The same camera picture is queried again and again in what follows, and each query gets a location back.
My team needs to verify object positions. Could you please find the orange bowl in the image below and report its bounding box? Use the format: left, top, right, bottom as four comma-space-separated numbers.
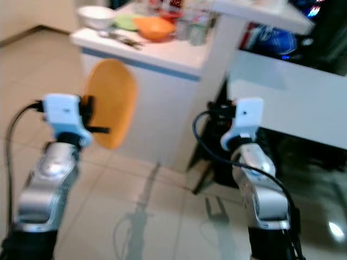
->
133, 16, 176, 43

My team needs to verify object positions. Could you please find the white low cabinet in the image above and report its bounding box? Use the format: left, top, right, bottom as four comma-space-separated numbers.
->
227, 50, 347, 151

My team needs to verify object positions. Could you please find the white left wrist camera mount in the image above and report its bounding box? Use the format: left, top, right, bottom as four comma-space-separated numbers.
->
43, 93, 91, 148

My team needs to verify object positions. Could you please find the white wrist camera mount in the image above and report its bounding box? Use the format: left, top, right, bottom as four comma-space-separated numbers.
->
43, 93, 91, 148
220, 97, 265, 152

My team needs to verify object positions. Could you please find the metal cutlery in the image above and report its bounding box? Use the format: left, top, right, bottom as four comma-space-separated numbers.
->
100, 30, 145, 51

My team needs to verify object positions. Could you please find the black bin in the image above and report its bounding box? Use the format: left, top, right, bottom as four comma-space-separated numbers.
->
207, 130, 238, 189

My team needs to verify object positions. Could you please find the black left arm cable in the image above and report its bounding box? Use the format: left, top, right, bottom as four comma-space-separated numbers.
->
5, 102, 46, 196

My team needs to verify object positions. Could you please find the white bowl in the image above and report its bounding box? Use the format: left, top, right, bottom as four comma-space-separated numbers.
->
76, 5, 117, 31

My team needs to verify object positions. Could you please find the white counter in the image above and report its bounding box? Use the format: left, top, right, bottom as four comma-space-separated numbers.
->
70, 12, 247, 174

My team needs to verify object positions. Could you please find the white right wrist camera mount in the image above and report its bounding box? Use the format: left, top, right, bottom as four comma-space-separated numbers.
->
220, 97, 265, 152

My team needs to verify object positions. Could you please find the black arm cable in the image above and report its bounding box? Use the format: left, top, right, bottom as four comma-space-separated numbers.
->
5, 102, 46, 196
192, 109, 305, 258

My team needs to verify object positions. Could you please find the white raised shelf slab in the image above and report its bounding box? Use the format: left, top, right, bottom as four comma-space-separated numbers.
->
211, 0, 315, 35

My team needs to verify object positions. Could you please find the green plate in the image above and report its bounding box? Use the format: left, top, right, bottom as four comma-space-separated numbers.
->
114, 14, 139, 31

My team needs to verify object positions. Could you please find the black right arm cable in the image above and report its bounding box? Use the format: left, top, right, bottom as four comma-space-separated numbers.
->
192, 109, 305, 258

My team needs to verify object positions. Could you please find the blue bag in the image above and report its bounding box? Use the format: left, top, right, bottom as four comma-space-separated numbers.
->
246, 24, 300, 59

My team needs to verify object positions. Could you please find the orange plate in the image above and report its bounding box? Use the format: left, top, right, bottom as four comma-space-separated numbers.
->
83, 58, 138, 151

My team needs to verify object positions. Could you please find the clear drinking glass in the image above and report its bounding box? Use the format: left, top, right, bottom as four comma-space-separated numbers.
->
189, 15, 212, 47

